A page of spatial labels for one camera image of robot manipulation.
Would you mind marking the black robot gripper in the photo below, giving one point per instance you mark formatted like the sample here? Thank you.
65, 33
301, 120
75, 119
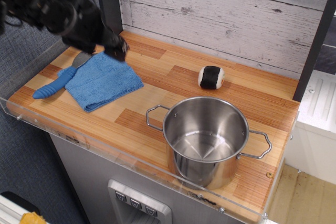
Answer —
79, 23

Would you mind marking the blue cloth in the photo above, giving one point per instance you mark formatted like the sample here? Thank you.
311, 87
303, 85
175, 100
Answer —
101, 80

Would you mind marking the blue handled metal spork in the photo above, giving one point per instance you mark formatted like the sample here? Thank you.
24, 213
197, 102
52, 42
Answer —
68, 73

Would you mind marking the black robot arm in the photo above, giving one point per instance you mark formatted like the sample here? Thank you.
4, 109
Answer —
32, 12

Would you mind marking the black white sushi toy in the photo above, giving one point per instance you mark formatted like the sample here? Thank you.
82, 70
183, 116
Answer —
211, 77

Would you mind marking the grey toy kitchen cabinet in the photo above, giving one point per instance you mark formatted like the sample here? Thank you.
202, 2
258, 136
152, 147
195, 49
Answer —
90, 174

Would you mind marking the stainless steel pot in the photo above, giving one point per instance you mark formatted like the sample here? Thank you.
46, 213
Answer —
205, 138

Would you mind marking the silver dispenser button panel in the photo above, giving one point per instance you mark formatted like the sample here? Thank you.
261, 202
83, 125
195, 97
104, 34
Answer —
132, 206

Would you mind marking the white side counter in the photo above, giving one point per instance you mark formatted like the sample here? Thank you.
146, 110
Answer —
311, 147

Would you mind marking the clear acrylic guard rail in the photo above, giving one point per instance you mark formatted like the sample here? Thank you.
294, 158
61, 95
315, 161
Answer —
169, 72

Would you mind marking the dark right upright post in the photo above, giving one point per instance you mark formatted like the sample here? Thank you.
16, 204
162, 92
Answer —
316, 46

